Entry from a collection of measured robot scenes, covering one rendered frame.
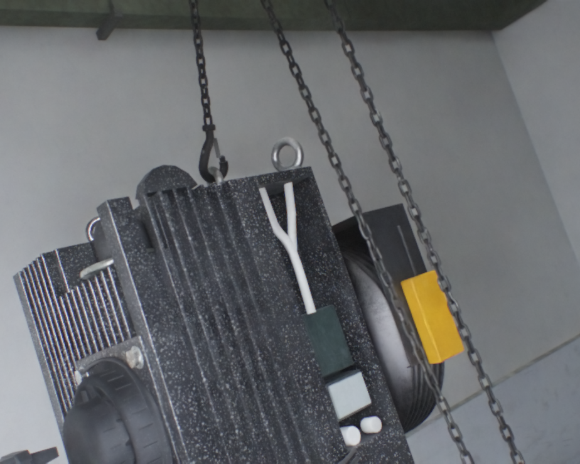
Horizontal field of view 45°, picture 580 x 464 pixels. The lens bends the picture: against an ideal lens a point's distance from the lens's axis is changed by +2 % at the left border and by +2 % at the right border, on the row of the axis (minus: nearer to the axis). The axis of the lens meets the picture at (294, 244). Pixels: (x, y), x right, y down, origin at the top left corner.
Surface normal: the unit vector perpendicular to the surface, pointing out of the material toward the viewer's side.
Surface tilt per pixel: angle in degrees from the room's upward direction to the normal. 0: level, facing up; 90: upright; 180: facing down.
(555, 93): 90
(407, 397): 90
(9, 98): 90
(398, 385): 90
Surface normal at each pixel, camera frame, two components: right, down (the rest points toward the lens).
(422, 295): 0.59, -0.27
